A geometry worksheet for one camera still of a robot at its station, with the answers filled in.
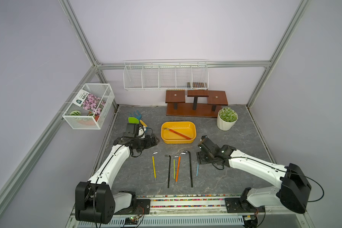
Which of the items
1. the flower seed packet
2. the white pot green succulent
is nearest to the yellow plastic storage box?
the white pot green succulent

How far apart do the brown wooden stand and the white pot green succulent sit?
0.03m

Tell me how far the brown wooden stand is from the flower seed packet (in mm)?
462

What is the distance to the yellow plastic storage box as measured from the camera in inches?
38.7

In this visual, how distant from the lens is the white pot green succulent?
0.98m

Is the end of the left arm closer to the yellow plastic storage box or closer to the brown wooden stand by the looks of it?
the yellow plastic storage box

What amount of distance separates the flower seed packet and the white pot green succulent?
2.51 feet
